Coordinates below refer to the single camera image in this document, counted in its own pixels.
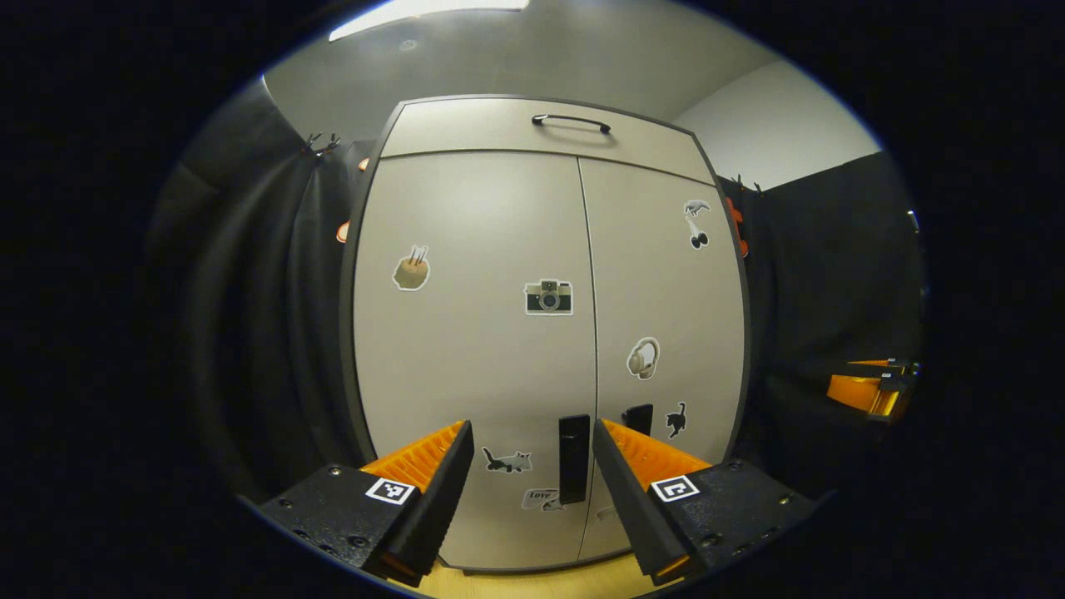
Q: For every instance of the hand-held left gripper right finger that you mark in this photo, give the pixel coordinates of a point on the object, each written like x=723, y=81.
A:
x=628, y=499

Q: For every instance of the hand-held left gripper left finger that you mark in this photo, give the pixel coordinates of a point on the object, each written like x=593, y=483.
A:
x=441, y=499

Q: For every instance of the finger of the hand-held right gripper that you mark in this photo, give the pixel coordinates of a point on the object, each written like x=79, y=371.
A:
x=865, y=395
x=894, y=366

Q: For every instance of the white door with camera sticker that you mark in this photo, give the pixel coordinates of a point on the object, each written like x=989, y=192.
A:
x=466, y=349

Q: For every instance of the white shoe cabinet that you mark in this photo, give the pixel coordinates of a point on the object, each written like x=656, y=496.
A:
x=349, y=358

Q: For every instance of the white door with headphones sticker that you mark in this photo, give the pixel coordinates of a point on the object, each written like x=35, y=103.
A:
x=666, y=283

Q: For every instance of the black backdrop cloth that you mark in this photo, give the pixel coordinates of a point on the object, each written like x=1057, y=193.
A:
x=241, y=316
x=832, y=274
x=337, y=291
x=755, y=266

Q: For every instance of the ceiling light panel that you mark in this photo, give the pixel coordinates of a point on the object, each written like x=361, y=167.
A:
x=433, y=10

